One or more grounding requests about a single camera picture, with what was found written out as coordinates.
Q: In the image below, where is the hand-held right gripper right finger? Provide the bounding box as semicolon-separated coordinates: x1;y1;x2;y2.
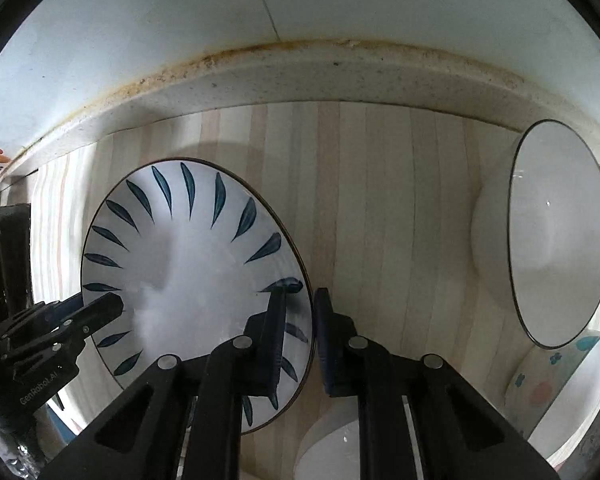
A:
313;287;556;480

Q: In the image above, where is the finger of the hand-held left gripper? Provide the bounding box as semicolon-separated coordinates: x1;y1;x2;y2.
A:
10;292;126;361
0;294;85;341

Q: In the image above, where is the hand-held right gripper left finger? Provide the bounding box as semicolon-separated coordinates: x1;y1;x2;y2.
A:
39;287;289;480

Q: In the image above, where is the blue leaf pattern plate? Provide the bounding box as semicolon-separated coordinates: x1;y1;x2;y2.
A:
80;158;315;435

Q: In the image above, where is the black rack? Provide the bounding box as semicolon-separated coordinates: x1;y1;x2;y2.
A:
0;203;36;331

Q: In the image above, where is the small white bowl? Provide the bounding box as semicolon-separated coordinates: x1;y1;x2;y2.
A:
293;400;363;480

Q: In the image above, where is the pastel dotted white bowl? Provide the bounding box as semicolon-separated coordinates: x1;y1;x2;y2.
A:
504;330;600;468

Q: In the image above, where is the white bowl with dark rim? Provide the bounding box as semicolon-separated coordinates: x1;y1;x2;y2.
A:
471;120;600;350

